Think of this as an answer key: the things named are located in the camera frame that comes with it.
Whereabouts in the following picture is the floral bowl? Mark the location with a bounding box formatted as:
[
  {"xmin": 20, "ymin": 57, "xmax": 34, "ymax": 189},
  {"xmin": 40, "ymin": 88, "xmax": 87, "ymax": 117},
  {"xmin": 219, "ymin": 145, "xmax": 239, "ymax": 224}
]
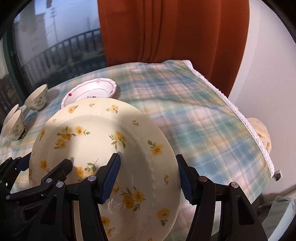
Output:
[
  {"xmin": 3, "ymin": 104, "xmax": 20, "ymax": 126},
  {"xmin": 2, "ymin": 109, "xmax": 25, "ymax": 141},
  {"xmin": 25, "ymin": 84, "xmax": 48, "ymax": 111}
]

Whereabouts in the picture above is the cream yellow-flowered plate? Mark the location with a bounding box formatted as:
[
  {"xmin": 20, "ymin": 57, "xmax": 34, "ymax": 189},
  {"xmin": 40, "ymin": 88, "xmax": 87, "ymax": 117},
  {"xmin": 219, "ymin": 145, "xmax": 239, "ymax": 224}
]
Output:
[{"xmin": 29, "ymin": 98, "xmax": 181, "ymax": 240}]

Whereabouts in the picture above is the white red-rimmed plate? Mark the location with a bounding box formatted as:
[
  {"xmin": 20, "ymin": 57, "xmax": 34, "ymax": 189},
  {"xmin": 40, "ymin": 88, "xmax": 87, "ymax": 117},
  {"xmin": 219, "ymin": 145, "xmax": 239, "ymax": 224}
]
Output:
[{"xmin": 60, "ymin": 78, "xmax": 117, "ymax": 109}]

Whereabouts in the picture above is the plaid tablecloth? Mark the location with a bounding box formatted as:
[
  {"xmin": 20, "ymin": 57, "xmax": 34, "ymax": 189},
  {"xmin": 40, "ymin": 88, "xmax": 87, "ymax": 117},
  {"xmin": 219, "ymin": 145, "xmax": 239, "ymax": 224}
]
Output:
[{"xmin": 0, "ymin": 59, "xmax": 275, "ymax": 241}]

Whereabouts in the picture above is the beige cushion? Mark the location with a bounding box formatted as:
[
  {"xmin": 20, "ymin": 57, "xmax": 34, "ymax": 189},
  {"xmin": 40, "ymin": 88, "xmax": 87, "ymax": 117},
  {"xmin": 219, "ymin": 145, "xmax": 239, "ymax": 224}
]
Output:
[{"xmin": 247, "ymin": 118, "xmax": 272, "ymax": 154}]

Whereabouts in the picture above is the balcony railing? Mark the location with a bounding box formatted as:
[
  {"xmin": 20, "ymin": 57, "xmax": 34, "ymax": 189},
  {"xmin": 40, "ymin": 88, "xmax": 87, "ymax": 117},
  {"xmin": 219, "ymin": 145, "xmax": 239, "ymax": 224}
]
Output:
[{"xmin": 22, "ymin": 28, "xmax": 107, "ymax": 89}]

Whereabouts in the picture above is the orange curtain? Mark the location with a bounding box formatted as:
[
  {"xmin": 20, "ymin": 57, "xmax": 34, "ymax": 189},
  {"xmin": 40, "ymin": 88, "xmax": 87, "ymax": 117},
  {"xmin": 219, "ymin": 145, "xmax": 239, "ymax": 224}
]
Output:
[{"xmin": 97, "ymin": 0, "xmax": 249, "ymax": 95}]

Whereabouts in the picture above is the green window frame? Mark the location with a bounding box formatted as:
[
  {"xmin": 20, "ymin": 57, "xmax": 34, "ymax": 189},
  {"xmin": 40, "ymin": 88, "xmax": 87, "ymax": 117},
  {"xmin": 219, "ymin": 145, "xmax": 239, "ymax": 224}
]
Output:
[{"xmin": 2, "ymin": 23, "xmax": 28, "ymax": 103}]

